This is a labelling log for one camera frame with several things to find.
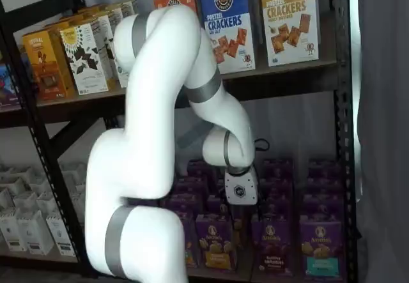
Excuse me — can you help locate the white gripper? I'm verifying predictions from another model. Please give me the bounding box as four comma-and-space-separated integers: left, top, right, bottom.
223, 164, 266, 233

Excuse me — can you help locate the purple Annie's box brown label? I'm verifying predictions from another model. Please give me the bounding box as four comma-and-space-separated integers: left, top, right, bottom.
261, 158, 295, 181
251, 218, 295, 278
261, 176, 294, 200
265, 195, 294, 223

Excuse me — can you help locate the purple Annie's box yellow label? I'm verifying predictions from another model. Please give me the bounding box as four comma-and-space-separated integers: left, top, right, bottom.
205, 194, 231, 217
206, 179, 226, 197
194, 213, 240, 272

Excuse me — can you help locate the purple Annie's box green label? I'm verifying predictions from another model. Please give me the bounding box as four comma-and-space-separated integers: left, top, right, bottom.
183, 218, 197, 268
186, 159, 212, 181
159, 196, 207, 220
173, 176, 208, 200

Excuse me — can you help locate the wooden shelf board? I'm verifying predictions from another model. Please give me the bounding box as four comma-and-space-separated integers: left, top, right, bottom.
0, 61, 339, 114
187, 263, 351, 283

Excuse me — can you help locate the purple Annie's box teal label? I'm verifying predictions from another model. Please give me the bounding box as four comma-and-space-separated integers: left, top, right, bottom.
307, 159, 342, 180
302, 194, 345, 224
299, 219, 348, 281
305, 176, 343, 198

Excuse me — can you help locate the white carton box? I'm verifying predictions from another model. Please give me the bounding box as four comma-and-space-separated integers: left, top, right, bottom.
0, 166, 35, 192
12, 190, 41, 215
0, 213, 28, 252
45, 211, 77, 257
17, 210, 54, 256
35, 190, 63, 215
0, 187, 16, 215
60, 161, 88, 188

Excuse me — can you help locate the blue pretzel crackers box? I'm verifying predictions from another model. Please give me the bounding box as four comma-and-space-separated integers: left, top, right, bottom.
197, 0, 257, 75

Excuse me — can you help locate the Simple Mills almond bar box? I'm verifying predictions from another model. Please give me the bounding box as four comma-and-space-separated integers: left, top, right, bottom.
108, 0, 139, 41
110, 40, 129, 89

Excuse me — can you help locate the yellow pretzel crackers box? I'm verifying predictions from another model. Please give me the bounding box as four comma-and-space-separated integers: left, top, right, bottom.
258, 0, 321, 68

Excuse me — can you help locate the Sweet Thins mint chocolate box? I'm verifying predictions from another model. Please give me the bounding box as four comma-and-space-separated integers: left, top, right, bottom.
59, 23, 109, 96
91, 14, 118, 89

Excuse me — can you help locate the orange pretzel crackers cheddar box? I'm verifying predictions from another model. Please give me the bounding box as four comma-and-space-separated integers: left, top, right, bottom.
153, 0, 197, 13

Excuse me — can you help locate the orange yellow snack box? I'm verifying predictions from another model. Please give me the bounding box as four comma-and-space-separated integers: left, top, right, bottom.
43, 17, 84, 34
21, 28, 77, 101
76, 4, 108, 20

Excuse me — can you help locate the blue purple snack box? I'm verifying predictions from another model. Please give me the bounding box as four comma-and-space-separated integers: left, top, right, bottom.
0, 63, 20, 111

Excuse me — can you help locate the thin black cable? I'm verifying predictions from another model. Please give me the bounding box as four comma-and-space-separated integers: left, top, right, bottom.
253, 138, 270, 152

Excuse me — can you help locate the black metal shelf frame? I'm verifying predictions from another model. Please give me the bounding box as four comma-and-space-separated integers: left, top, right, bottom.
0, 0, 359, 283

